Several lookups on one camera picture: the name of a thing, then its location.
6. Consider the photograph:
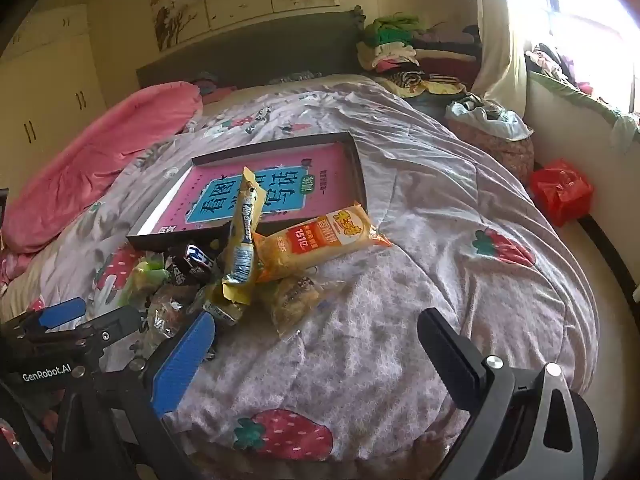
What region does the small colourful clothes bundle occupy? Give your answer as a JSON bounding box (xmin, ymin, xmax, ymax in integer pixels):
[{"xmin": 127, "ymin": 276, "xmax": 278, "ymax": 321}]
[{"xmin": 192, "ymin": 72, "xmax": 237, "ymax": 104}]

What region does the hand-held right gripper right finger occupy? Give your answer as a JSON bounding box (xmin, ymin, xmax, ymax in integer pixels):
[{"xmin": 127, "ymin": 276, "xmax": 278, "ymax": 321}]
[{"xmin": 417, "ymin": 308, "xmax": 576, "ymax": 480}]

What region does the orange snack packet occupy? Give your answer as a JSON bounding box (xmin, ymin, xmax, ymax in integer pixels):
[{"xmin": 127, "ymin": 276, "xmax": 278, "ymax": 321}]
[{"xmin": 255, "ymin": 201, "xmax": 394, "ymax": 282}]

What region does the heap of clothes on sill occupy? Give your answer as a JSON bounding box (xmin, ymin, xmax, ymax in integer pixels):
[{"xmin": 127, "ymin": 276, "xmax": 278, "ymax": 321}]
[{"xmin": 525, "ymin": 42, "xmax": 640, "ymax": 156}]

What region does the pink quilt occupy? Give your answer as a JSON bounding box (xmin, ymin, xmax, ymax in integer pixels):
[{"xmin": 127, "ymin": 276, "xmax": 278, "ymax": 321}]
[{"xmin": 0, "ymin": 81, "xmax": 204, "ymax": 257}]

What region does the red plastic bag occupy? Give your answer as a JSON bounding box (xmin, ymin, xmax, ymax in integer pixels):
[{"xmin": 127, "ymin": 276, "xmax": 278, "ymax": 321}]
[{"xmin": 529, "ymin": 159, "xmax": 595, "ymax": 228}]

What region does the shallow grey box tray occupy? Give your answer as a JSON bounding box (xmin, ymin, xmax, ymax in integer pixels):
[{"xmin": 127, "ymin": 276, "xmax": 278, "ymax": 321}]
[{"xmin": 126, "ymin": 131, "xmax": 369, "ymax": 252}]

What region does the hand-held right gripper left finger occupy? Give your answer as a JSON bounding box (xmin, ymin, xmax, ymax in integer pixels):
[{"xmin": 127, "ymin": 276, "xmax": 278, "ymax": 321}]
[{"xmin": 52, "ymin": 310, "xmax": 218, "ymax": 480}]

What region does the clear cookie packet green label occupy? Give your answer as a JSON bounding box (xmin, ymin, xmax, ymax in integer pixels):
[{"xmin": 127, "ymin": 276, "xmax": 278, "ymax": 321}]
[{"xmin": 260, "ymin": 274, "xmax": 347, "ymax": 339}]

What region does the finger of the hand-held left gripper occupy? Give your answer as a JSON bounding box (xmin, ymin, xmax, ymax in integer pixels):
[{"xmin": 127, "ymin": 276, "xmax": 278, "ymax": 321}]
[
  {"xmin": 0, "ymin": 297, "xmax": 87, "ymax": 336},
  {"xmin": 75, "ymin": 306, "xmax": 144, "ymax": 351}
]

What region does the small dark candy packet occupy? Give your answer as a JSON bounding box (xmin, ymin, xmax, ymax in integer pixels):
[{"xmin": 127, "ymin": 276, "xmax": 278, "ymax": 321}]
[{"xmin": 166, "ymin": 256, "xmax": 189, "ymax": 287}]

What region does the grey patterned pillow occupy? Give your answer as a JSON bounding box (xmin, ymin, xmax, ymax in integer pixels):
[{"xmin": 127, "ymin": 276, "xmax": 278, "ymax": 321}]
[{"xmin": 270, "ymin": 72, "xmax": 324, "ymax": 87}]

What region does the pink book with blue title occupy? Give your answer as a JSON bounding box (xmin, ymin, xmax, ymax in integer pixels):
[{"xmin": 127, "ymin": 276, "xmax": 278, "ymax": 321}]
[{"xmin": 150, "ymin": 142, "xmax": 362, "ymax": 233}]

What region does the long yellow snack packet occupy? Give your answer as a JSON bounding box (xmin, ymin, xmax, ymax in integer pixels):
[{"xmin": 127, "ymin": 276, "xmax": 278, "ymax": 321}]
[{"xmin": 220, "ymin": 166, "xmax": 264, "ymax": 307}]

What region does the cream curtain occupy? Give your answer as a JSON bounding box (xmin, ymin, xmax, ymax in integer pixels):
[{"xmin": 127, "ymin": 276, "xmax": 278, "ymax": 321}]
[{"xmin": 470, "ymin": 0, "xmax": 532, "ymax": 119}]

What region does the clear packet with gold label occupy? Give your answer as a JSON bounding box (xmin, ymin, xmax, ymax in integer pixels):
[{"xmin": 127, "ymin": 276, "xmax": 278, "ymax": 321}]
[{"xmin": 144, "ymin": 285, "xmax": 202, "ymax": 342}]

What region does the dark chocolate bar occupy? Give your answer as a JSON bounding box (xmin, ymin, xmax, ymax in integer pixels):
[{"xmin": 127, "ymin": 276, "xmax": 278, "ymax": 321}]
[{"xmin": 182, "ymin": 242, "xmax": 217, "ymax": 275}]

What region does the stack of folded clothes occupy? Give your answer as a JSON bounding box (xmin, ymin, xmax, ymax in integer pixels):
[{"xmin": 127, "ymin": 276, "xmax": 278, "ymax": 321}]
[{"xmin": 356, "ymin": 14, "xmax": 483, "ymax": 100}]

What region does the grey bed headboard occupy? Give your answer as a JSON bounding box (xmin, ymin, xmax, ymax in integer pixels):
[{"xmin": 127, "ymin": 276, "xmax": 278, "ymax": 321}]
[{"xmin": 136, "ymin": 10, "xmax": 367, "ymax": 92}]

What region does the green and yellow snack packet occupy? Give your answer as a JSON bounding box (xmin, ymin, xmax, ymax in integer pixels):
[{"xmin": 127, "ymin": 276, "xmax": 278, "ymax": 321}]
[{"xmin": 120, "ymin": 255, "xmax": 169, "ymax": 307}]

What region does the pink patterned basket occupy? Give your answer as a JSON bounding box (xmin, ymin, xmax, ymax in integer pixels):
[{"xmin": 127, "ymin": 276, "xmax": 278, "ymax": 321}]
[{"xmin": 447, "ymin": 120, "xmax": 535, "ymax": 184}]

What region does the cream wardrobe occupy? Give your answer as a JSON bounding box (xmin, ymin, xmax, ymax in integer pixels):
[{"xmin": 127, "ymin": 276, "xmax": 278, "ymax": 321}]
[{"xmin": 0, "ymin": 5, "xmax": 109, "ymax": 161}]

